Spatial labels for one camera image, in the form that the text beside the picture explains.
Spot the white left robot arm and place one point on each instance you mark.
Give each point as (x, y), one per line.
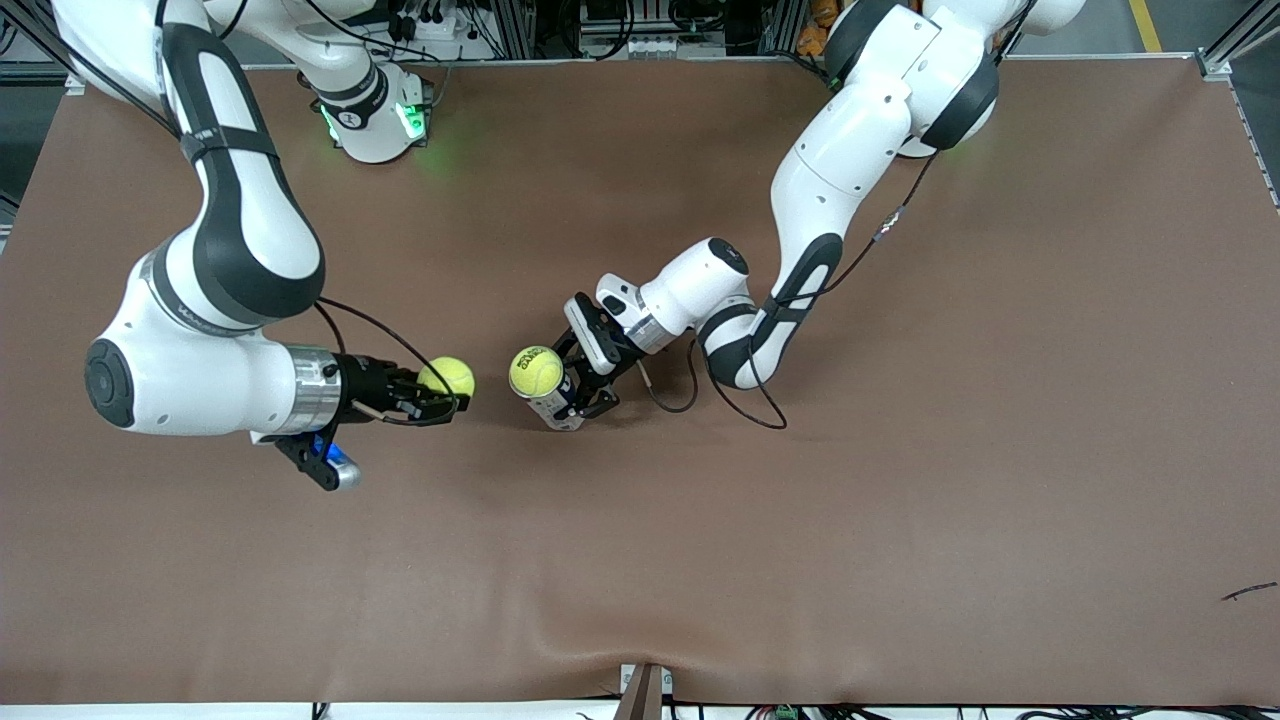
(850, 150)

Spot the white pole base bracket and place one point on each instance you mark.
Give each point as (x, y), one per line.
(666, 683)

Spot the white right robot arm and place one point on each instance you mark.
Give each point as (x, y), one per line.
(240, 230)

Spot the aluminium frame profile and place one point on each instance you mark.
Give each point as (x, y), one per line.
(1245, 30)
(780, 25)
(512, 30)

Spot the white power strip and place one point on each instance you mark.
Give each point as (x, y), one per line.
(655, 46)

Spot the yellow floor tape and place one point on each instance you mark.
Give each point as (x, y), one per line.
(1150, 30)

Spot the pile of orange objects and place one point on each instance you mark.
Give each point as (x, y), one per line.
(812, 42)

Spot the green connector plug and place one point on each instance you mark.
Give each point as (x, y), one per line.
(785, 713)

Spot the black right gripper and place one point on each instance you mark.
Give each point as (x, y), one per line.
(366, 381)

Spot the yellow tennis ball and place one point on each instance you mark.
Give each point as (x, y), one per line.
(537, 375)
(452, 375)

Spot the brown table mat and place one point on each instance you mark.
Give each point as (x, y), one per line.
(900, 450)

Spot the white blue tennis ball can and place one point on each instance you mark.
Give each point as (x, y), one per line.
(555, 412)

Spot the power strip with black plugs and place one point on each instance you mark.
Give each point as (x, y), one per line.
(450, 30)

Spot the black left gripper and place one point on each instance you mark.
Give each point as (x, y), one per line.
(582, 378)

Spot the metal camera mount pole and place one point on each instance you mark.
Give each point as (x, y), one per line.
(642, 700)

